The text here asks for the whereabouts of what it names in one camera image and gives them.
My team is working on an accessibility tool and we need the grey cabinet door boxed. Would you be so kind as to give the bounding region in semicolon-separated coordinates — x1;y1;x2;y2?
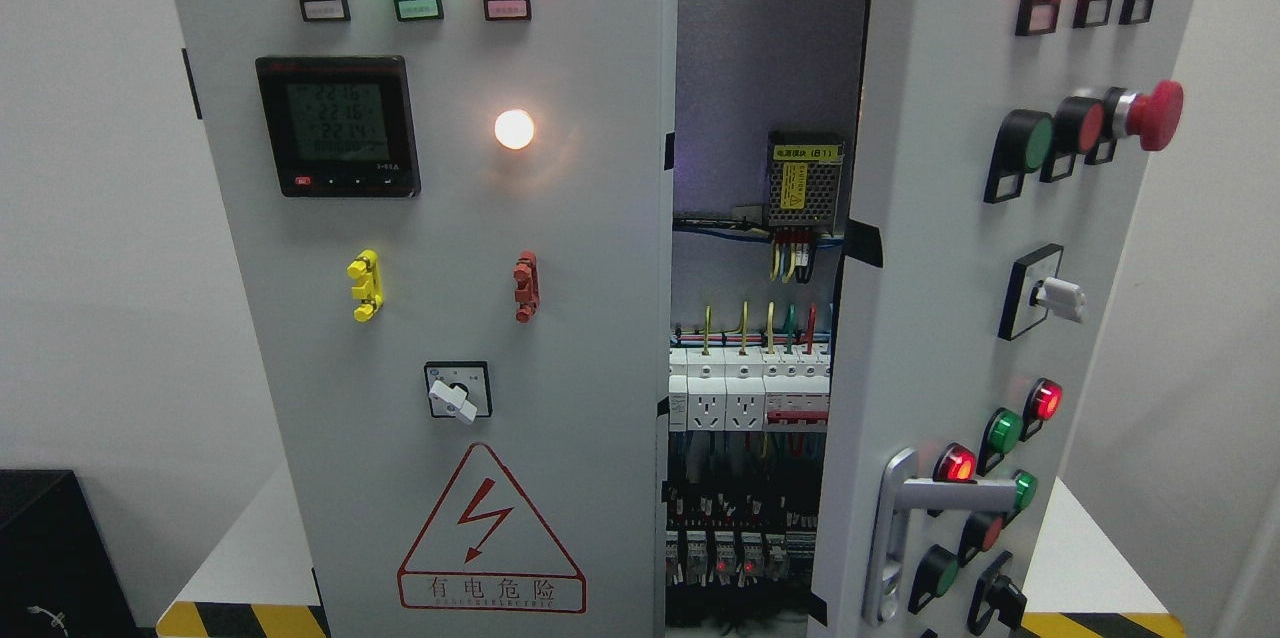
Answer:
175;0;677;637
808;0;1193;637

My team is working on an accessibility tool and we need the red terminal connector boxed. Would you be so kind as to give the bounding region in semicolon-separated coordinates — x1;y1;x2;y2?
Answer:
513;250;540;324

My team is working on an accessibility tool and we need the white socket breaker row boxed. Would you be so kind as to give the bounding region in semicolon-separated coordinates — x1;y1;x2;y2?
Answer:
666;345;831;433

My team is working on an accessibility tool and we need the white glowing indicator lamp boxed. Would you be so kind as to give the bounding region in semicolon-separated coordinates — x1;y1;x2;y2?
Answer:
493;109;536;151

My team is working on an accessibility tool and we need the metal mesh power supply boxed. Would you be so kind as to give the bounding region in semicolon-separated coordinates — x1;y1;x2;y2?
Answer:
764;129;846;233

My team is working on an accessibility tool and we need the yellow terminal connector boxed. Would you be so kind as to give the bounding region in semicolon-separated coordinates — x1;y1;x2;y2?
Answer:
346;249;384;323

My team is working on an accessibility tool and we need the lower relay terminal row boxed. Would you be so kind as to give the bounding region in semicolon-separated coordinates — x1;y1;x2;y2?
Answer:
663;483;819;588

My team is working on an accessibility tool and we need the red electric hazard sticker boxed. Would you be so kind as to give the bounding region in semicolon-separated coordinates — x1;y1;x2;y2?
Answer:
397;442;588;614

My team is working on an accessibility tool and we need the black digital power meter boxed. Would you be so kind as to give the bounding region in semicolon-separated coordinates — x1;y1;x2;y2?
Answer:
255;55;420;199

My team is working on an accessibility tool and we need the red emergency stop button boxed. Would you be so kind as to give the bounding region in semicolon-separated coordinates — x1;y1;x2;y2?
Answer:
1103;79;1185;151

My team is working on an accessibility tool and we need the black box at left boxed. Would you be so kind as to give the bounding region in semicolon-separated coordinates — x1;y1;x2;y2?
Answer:
1;469;140;637

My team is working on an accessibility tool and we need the white rotary selector switch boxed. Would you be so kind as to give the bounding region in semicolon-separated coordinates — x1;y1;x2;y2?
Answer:
422;360;493;425

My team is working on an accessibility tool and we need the silver door handle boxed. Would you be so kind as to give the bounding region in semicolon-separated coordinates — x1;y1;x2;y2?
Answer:
861;448;1018;626

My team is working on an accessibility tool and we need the right door rotary switch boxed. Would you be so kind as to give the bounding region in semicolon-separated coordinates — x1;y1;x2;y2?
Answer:
997;243;1087;341

